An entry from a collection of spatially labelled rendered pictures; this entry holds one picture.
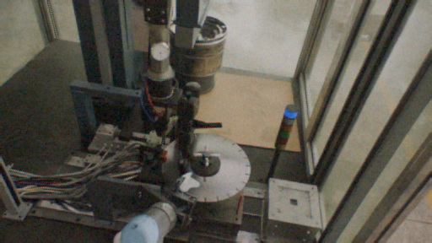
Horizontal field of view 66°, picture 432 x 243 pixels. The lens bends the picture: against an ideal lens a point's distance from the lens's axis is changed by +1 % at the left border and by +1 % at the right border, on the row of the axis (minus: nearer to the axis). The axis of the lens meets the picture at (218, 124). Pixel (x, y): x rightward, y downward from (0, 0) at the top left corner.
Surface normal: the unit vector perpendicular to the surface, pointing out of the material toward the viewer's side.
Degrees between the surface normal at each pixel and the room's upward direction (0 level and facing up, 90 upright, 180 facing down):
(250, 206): 0
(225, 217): 0
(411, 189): 90
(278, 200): 0
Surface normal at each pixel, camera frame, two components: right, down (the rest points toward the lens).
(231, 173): 0.11, -0.75
